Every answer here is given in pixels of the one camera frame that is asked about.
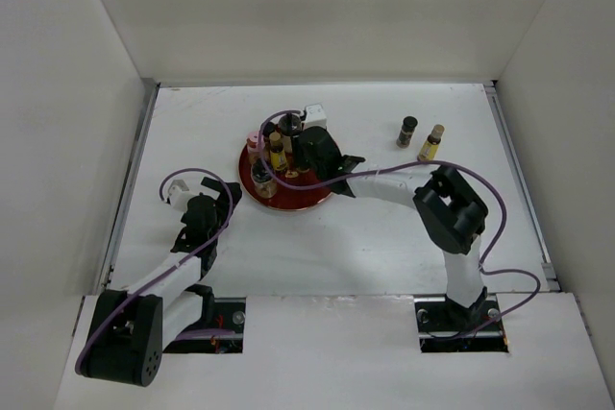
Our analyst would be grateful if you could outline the short yellow oil bottle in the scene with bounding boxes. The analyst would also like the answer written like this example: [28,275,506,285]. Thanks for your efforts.
[269,132,288,173]

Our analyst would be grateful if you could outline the black cap pepper grinder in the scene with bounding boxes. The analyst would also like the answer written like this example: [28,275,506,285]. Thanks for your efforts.
[278,112,302,154]

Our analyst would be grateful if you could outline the black cap brown spice jar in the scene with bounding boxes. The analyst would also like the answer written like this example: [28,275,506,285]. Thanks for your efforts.
[261,121,278,142]

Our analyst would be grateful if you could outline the pink cap spice jar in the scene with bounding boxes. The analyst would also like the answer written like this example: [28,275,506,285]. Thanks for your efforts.
[246,131,264,165]

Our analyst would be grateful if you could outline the black cap spice jar back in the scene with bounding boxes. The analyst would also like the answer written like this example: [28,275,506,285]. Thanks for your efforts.
[396,116,418,149]

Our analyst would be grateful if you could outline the tall yellow oil bottle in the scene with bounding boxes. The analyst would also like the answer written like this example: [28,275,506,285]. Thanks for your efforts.
[417,124,445,161]

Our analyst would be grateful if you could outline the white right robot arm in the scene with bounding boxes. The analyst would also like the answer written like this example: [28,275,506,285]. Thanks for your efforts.
[296,127,488,330]

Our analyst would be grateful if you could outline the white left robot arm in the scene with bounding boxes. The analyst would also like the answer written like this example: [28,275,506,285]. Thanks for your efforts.
[74,178,242,387]

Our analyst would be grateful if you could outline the red round lacquer tray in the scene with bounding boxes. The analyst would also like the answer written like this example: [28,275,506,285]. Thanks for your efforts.
[237,143,332,211]

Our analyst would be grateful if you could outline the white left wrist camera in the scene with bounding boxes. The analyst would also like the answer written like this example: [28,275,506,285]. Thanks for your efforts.
[164,180,192,211]

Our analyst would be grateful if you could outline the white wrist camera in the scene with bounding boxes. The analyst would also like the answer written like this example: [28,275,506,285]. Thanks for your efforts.
[164,180,192,211]
[302,104,328,130]

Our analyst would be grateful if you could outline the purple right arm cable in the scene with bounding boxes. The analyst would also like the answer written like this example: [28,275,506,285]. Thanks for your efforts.
[258,110,542,334]

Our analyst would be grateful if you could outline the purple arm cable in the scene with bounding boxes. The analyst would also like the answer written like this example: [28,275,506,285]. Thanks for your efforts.
[75,168,236,377]
[258,110,542,334]

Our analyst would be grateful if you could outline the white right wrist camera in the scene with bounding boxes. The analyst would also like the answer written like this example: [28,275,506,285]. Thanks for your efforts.
[302,104,328,130]

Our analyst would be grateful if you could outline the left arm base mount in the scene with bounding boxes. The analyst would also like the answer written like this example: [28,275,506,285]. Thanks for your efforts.
[164,298,247,355]

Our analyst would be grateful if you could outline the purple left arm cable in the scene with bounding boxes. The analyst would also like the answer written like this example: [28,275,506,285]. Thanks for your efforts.
[75,168,236,377]

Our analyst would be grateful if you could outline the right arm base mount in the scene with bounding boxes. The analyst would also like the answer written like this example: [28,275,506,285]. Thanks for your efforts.
[414,295,508,353]

